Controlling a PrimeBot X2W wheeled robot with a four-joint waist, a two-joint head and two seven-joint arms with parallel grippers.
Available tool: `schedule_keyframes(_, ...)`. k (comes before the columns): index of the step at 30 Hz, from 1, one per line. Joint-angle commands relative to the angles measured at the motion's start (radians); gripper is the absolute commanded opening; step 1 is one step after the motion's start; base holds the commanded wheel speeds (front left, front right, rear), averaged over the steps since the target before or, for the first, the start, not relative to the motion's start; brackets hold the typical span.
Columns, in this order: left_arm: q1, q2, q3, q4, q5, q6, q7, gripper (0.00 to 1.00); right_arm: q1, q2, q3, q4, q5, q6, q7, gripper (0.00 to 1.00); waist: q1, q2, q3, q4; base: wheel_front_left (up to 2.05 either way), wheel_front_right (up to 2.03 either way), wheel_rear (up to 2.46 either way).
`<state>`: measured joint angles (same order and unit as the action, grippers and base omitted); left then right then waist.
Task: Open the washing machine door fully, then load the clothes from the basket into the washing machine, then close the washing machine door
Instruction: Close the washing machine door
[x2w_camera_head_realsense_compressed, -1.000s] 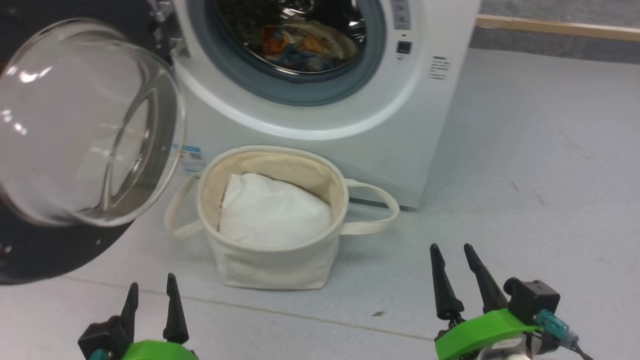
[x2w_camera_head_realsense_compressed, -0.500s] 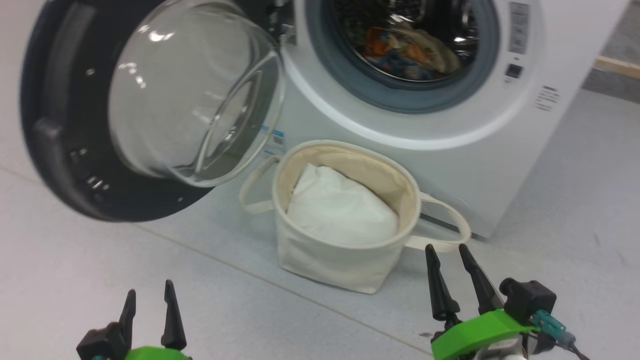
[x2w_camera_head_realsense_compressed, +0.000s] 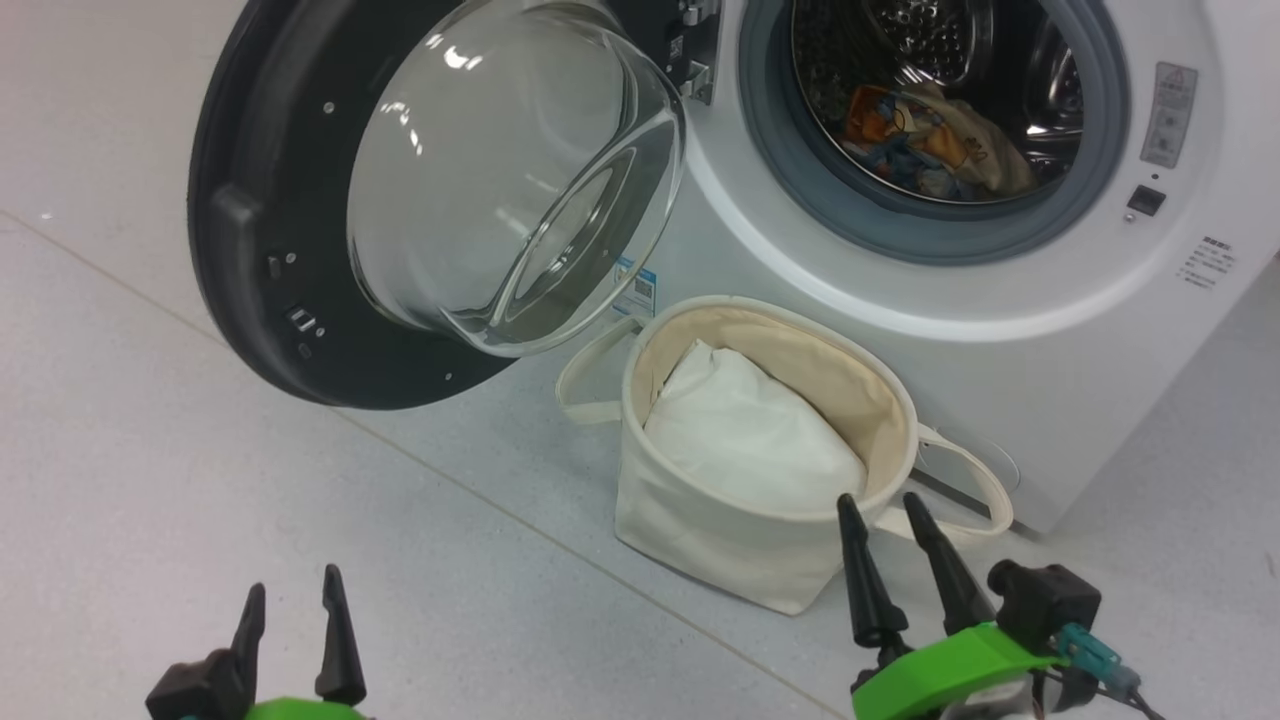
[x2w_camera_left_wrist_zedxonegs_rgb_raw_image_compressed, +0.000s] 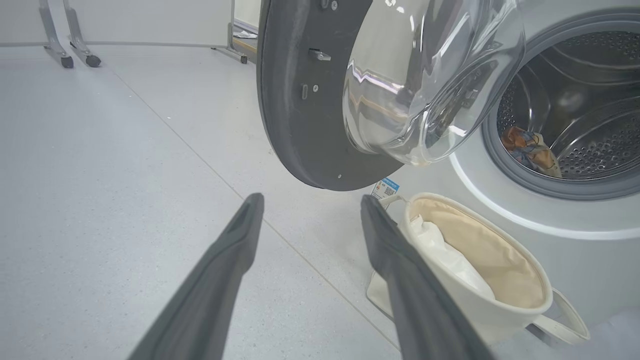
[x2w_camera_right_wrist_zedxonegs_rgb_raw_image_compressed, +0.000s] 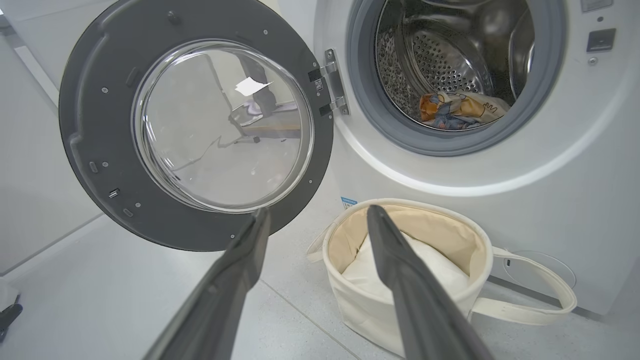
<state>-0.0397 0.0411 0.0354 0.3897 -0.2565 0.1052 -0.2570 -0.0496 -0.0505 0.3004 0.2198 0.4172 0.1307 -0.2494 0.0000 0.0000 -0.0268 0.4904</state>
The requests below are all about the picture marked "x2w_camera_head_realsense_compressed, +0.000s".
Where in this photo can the white pillow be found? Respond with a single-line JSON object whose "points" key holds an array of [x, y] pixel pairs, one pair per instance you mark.
{"points": [[750, 440]]}

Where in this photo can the grey warning label sticker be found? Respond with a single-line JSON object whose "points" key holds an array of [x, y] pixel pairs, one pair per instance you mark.
{"points": [[1170, 115]]}

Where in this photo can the blue energy label sticker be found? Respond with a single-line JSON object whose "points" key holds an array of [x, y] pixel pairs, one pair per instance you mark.
{"points": [[637, 290]]}

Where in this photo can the blue cream bear-print garment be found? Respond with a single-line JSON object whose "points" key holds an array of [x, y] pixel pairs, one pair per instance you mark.
{"points": [[985, 150]]}

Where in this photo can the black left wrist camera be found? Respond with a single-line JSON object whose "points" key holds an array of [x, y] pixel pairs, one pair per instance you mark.
{"points": [[195, 690]]}

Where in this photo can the cream canvas laundry basket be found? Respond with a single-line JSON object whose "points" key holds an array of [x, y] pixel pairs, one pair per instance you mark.
{"points": [[700, 540]]}

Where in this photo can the round black glass washer door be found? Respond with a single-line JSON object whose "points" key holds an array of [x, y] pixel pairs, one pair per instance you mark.
{"points": [[270, 250]]}

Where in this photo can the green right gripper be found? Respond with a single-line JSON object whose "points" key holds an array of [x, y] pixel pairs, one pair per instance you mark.
{"points": [[940, 675]]}

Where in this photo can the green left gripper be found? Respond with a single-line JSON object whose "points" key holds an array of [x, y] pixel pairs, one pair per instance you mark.
{"points": [[305, 711]]}

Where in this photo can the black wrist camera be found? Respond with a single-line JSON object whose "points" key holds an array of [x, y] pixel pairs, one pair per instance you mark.
{"points": [[195, 690], [1045, 600]]}

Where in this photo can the white front-load washing machine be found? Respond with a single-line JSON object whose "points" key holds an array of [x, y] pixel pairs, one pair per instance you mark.
{"points": [[1000, 350]]}

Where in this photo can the small text label sticker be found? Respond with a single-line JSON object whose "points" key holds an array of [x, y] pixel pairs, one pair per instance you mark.
{"points": [[1205, 263]]}

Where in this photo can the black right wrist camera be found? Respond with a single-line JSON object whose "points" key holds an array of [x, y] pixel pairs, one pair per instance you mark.
{"points": [[1045, 600]]}

